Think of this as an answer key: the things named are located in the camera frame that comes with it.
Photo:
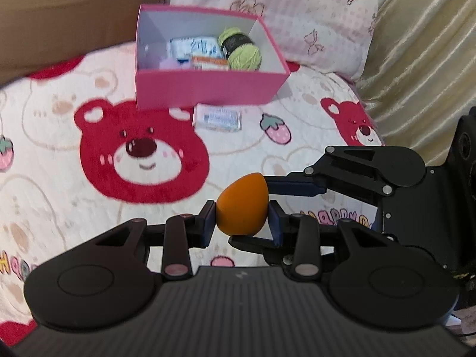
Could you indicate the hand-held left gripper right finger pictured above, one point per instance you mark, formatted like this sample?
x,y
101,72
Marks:
x,y
276,227

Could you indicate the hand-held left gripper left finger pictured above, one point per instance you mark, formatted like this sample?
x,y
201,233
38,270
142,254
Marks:
x,y
207,225

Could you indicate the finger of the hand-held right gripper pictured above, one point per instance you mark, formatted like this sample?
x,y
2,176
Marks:
x,y
249,243
297,186

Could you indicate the orange egg-shaped sponge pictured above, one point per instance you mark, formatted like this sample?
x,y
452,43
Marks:
x,y
241,204

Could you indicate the pink cardboard box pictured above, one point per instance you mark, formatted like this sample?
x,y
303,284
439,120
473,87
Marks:
x,y
208,87

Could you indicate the green yarn ball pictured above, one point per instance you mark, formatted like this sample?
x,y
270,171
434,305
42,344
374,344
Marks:
x,y
241,50

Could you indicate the clear box with orange label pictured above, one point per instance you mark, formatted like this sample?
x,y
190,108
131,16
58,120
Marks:
x,y
210,63

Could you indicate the purple plush toy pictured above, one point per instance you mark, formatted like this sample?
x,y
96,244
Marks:
x,y
168,64

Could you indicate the blue white tissue pack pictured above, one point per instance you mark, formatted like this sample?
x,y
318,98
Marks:
x,y
193,48

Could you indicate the small white wrapped packet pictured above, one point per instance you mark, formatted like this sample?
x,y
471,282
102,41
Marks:
x,y
217,118

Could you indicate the golden satin cloth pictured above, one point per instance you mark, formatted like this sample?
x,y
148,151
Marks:
x,y
420,63

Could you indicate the red bear printed blanket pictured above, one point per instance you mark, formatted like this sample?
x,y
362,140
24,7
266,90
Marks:
x,y
55,193

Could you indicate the pink checkered pillow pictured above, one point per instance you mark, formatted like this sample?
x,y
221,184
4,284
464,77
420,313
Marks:
x,y
305,11

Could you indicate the brown pillow with cloud print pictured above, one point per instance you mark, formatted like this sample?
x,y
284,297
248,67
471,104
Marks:
x,y
67,18

